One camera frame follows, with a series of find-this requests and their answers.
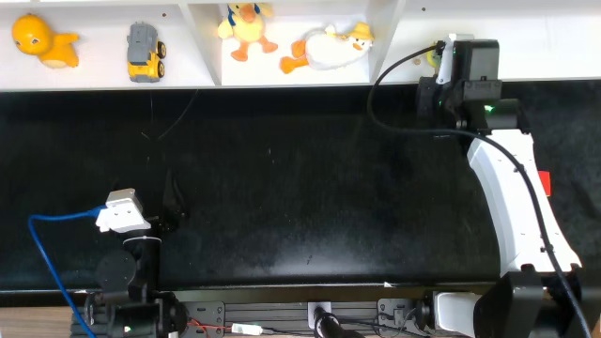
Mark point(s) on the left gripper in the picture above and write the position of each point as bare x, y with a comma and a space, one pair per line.
155, 223

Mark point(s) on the yellow rattle drum toy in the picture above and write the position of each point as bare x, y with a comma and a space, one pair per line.
433, 57

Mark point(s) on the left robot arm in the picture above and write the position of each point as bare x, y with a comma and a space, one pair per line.
117, 272

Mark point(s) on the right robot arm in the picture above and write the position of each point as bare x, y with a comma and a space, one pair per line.
512, 211

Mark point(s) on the white shelf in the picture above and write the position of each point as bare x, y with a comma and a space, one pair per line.
188, 75

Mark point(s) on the grey and yellow toy truck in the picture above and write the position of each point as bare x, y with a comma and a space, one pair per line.
143, 51

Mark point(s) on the yellow rubber duck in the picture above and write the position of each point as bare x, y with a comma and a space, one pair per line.
44, 44

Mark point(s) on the white plush duck yellow hat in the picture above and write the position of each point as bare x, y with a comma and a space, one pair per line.
328, 49

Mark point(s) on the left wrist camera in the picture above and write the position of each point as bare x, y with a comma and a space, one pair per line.
123, 213

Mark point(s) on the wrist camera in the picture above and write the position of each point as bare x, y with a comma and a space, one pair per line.
445, 61
123, 213

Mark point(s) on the mounting rail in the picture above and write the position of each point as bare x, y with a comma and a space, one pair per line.
272, 317

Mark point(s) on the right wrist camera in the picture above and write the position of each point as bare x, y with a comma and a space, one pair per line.
445, 61

